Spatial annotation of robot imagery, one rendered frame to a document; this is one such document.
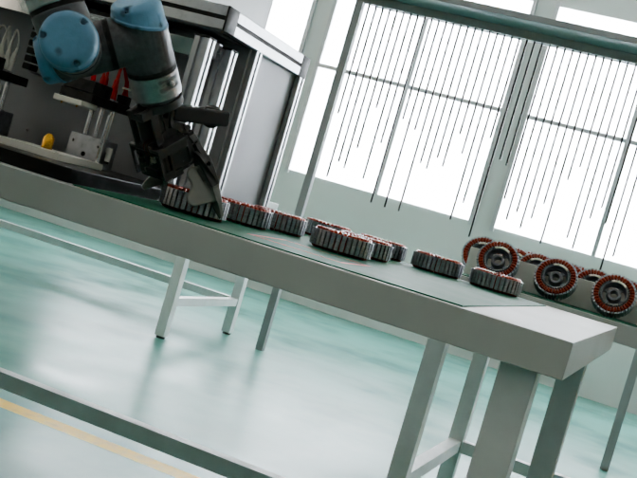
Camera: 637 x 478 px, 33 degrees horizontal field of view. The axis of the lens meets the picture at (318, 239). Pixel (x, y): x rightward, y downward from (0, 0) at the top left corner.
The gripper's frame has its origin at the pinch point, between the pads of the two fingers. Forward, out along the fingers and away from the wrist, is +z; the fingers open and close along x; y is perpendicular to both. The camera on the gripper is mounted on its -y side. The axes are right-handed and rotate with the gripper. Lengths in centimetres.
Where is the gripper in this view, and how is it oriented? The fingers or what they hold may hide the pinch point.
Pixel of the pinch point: (196, 204)
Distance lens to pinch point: 176.3
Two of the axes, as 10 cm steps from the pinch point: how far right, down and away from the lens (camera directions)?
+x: 7.3, 2.6, -6.3
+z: 1.5, 8.4, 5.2
